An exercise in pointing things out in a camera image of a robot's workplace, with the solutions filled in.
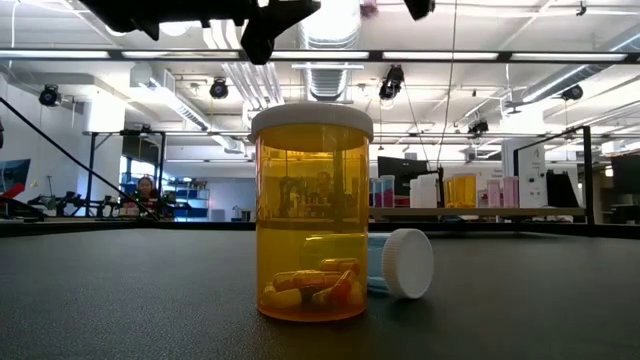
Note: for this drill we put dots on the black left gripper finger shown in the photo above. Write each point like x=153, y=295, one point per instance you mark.
x=265, y=30

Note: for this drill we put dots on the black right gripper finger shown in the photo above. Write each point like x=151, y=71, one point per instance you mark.
x=420, y=7

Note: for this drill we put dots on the black horizontal ceiling bar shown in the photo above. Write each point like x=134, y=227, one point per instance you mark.
x=150, y=56

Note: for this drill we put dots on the black ceiling spotlight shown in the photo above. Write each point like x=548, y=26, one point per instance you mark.
x=392, y=82
x=49, y=95
x=218, y=88
x=478, y=126
x=572, y=92

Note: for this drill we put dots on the black monitor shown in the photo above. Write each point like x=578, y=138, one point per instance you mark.
x=402, y=167
x=560, y=187
x=626, y=175

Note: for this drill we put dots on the person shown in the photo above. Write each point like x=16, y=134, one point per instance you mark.
x=145, y=192

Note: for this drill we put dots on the blue storage rack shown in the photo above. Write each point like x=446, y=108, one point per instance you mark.
x=195, y=205

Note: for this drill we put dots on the red box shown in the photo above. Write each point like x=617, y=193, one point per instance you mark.
x=402, y=202

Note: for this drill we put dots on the blue screen monitor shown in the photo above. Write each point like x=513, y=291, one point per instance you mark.
x=12, y=172

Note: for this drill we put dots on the red background object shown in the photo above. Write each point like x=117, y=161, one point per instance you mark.
x=12, y=191

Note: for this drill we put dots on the black table mat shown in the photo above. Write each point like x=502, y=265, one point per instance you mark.
x=150, y=310

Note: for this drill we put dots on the silver ribbed air duct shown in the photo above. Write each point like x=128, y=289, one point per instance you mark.
x=327, y=82

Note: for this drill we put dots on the black background table frame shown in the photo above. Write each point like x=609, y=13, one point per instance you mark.
x=91, y=150

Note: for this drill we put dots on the black metal table frame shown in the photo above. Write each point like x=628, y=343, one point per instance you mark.
x=200, y=226

